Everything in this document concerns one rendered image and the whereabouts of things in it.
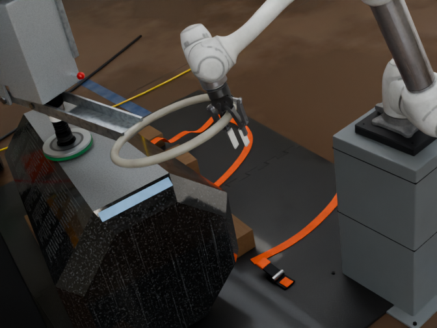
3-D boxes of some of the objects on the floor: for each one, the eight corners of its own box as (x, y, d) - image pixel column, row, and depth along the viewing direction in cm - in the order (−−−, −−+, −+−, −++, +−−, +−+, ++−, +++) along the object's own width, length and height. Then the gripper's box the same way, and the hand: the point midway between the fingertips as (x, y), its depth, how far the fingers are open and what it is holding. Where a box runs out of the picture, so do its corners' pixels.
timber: (255, 246, 320) (252, 229, 314) (237, 258, 316) (233, 241, 309) (222, 220, 342) (218, 203, 335) (204, 230, 337) (200, 213, 331)
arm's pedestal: (392, 221, 321) (391, 85, 275) (482, 267, 287) (497, 120, 241) (326, 275, 298) (313, 136, 253) (415, 332, 264) (419, 183, 218)
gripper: (241, 75, 205) (266, 135, 215) (199, 86, 214) (225, 144, 223) (233, 84, 200) (260, 146, 209) (190, 95, 208) (218, 155, 217)
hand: (238, 137), depth 215 cm, fingers closed on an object, 4 cm apart
